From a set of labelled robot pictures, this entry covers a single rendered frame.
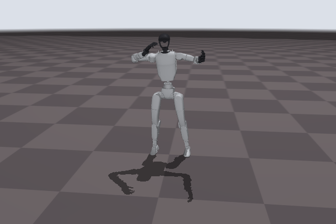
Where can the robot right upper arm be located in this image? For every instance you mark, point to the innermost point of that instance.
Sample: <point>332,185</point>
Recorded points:
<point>150,57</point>

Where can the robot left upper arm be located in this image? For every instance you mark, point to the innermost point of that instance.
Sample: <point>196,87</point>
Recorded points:
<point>180,56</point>

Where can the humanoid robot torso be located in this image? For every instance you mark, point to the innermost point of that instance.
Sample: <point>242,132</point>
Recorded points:
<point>166,69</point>

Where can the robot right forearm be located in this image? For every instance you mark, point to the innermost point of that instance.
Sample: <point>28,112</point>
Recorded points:
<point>138,56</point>

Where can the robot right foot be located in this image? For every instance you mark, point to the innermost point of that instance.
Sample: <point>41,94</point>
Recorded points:
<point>154,150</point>

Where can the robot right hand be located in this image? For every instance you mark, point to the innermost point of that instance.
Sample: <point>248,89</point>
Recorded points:
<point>146,50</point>

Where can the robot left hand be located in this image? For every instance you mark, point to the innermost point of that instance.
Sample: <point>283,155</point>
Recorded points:
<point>202,57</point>

